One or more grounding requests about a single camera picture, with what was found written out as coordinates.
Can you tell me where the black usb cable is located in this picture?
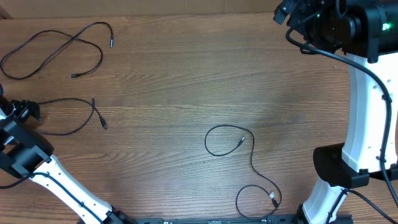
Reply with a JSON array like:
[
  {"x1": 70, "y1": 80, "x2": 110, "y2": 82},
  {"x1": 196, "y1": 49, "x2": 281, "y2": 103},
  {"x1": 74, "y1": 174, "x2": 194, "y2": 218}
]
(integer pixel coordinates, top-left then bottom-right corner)
[
  {"x1": 204, "y1": 124, "x2": 283, "y2": 220},
  {"x1": 0, "y1": 21, "x2": 114, "y2": 81},
  {"x1": 34, "y1": 96, "x2": 108, "y2": 136}
]

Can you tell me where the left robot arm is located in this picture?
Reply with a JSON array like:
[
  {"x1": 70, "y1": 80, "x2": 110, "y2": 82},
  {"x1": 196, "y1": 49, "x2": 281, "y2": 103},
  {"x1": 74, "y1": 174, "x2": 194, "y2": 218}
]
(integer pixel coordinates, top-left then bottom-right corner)
[{"x1": 1, "y1": 96, "x2": 134, "y2": 224}]

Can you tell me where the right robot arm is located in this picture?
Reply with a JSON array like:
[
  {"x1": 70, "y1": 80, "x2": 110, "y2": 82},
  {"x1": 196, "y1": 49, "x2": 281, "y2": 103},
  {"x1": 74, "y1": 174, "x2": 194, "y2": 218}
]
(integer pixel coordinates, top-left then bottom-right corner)
[{"x1": 274, "y1": 0, "x2": 397, "y2": 223}]

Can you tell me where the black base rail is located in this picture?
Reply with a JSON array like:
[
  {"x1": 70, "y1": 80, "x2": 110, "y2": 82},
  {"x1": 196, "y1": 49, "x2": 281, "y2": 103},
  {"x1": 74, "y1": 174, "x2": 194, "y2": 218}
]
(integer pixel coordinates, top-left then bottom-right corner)
[{"x1": 77, "y1": 213, "x2": 354, "y2": 224}]

